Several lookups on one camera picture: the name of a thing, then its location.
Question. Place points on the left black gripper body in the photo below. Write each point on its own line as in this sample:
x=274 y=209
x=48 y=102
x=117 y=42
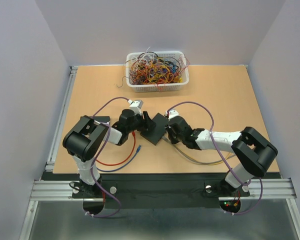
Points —
x=138 y=124

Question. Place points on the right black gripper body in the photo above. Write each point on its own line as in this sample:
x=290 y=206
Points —
x=173 y=137

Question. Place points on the black network switch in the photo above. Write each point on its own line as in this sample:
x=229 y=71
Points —
x=102 y=119
x=154 y=136

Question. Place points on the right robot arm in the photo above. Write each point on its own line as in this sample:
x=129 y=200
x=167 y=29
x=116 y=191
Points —
x=254 y=152

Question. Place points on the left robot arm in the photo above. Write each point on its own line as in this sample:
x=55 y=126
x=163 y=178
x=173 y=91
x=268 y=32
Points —
x=84 y=139

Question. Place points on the white plastic basket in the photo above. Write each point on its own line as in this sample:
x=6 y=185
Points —
x=159 y=71

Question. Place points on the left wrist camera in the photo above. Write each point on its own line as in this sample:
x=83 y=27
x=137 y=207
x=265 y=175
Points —
x=135 y=106

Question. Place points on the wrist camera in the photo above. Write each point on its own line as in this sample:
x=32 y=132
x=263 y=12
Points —
x=170 y=114
x=135 y=106

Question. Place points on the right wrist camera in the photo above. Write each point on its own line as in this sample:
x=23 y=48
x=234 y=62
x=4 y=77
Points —
x=170 y=114

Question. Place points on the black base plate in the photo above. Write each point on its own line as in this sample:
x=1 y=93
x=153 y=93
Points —
x=156 y=191

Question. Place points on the left side aluminium rail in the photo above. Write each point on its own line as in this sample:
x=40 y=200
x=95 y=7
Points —
x=51 y=159

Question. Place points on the aluminium frame rail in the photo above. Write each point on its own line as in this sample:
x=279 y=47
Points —
x=269 y=213

